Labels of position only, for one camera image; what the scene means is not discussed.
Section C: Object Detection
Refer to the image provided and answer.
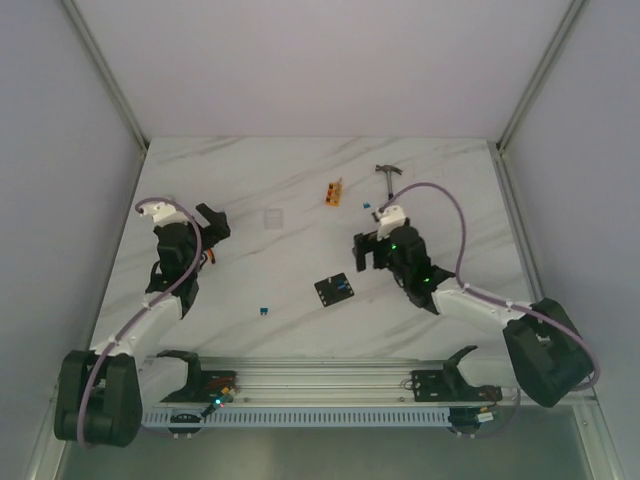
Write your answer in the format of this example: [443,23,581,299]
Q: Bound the white slotted cable duct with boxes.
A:
[142,406,451,428]

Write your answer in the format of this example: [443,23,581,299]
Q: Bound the clear plastic fuse box cover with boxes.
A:
[263,208,284,230]

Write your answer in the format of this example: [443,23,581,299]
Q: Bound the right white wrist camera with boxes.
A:
[373,205,408,241]

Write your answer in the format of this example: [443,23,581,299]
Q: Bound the claw hammer black handle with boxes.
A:
[375,164,403,211]

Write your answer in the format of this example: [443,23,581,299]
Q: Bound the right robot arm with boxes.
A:
[353,226,596,407]

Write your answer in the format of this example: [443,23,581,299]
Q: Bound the orange fuse holder block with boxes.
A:
[324,178,343,207]

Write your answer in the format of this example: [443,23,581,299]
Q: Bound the black fuse box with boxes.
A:
[314,273,355,307]

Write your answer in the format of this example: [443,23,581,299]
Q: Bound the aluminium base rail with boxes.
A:
[144,355,521,404]

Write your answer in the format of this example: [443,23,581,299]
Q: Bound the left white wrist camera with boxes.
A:
[136,201,189,227]

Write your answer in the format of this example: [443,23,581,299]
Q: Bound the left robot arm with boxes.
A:
[54,197,231,448]

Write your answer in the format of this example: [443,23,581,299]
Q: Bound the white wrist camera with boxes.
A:
[136,201,189,227]
[373,205,408,241]

